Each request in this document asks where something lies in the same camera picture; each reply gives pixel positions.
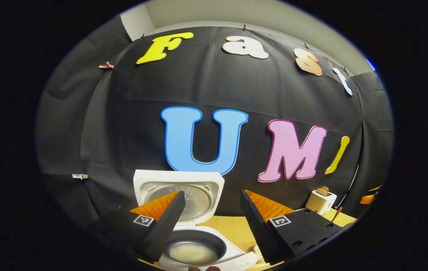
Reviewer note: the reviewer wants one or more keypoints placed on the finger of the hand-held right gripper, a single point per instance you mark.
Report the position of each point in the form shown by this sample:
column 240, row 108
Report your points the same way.
column 369, row 197

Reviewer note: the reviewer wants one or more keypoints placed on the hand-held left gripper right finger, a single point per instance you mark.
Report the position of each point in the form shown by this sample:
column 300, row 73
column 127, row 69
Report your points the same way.
column 255, row 229

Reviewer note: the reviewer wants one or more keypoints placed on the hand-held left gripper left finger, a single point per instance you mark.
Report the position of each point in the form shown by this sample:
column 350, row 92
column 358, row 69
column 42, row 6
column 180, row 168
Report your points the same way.
column 168, row 222

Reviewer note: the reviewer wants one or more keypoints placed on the brown wooden spoon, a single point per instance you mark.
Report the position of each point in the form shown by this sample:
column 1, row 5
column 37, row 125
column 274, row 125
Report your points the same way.
column 338, row 214

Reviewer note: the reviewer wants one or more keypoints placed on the white rice cooker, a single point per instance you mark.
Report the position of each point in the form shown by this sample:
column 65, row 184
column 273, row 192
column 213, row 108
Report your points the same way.
column 198, row 188

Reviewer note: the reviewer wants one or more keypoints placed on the toast slice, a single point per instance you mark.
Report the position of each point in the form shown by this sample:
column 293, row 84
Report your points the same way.
column 323, row 191

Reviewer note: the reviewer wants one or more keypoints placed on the white toaster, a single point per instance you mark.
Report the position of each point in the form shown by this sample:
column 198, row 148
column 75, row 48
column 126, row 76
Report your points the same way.
column 320, row 203

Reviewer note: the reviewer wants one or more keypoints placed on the white cloth clip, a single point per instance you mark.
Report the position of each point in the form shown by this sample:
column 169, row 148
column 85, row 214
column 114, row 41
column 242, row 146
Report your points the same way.
column 80, row 176

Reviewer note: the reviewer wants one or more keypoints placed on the black backdrop cloth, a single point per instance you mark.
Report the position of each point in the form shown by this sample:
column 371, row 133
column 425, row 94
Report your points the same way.
column 198, row 86

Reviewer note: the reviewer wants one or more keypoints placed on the copper cloth clip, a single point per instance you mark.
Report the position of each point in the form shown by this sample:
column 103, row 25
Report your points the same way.
column 106, row 66

